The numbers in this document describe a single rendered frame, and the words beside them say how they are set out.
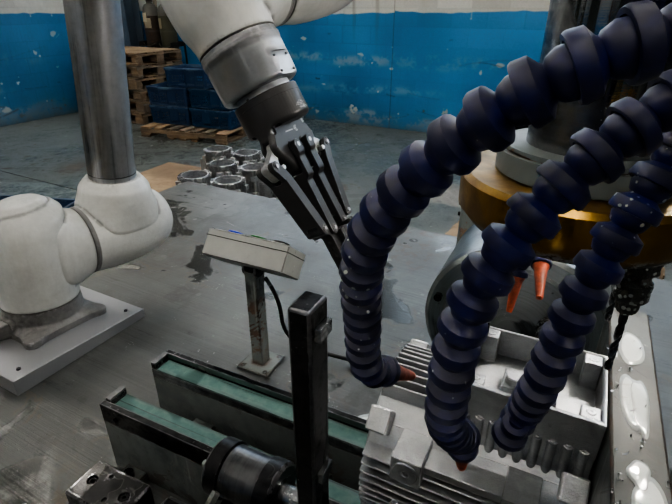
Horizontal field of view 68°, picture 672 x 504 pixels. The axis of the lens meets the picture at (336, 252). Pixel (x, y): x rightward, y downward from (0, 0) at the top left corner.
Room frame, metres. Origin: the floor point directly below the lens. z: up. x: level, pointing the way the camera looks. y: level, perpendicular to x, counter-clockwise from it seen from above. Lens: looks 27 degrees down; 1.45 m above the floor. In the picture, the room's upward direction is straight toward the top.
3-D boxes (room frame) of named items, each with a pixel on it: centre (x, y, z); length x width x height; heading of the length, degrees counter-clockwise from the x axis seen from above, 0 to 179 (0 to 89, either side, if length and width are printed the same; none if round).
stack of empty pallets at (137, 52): (7.28, 2.86, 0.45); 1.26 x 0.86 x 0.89; 61
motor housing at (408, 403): (0.38, -0.15, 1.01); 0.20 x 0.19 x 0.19; 63
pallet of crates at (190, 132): (6.18, 1.67, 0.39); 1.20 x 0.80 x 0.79; 69
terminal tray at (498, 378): (0.36, -0.19, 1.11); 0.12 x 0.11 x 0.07; 63
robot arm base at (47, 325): (0.90, 0.65, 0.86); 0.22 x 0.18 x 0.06; 150
